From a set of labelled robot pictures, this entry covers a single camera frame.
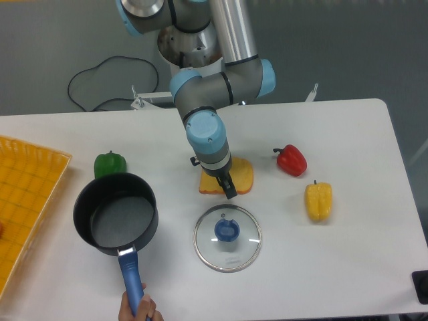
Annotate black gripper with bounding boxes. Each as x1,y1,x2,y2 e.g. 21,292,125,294
190,156,237,199

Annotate black saucepan blue handle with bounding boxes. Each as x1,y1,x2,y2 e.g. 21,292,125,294
73,173,158,315

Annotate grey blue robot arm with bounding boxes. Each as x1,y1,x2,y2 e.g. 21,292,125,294
116,1,276,198

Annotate person's hand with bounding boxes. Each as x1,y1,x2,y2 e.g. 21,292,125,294
118,291,164,321

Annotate glass lid blue knob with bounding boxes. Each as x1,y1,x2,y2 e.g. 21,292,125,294
193,204,262,273

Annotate red toy bell pepper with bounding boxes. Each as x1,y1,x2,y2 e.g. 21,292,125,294
273,144,307,177

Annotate yellow toy bell pepper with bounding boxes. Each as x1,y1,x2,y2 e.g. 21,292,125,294
304,180,333,222

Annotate green toy bell pepper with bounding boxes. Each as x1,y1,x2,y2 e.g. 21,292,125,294
94,151,127,179

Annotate yellow plastic basket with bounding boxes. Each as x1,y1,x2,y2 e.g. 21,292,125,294
1,136,72,294

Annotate black device at table edge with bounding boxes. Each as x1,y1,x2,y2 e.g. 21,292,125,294
411,270,428,305

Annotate black cable on floor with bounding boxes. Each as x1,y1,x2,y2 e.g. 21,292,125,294
67,56,160,112

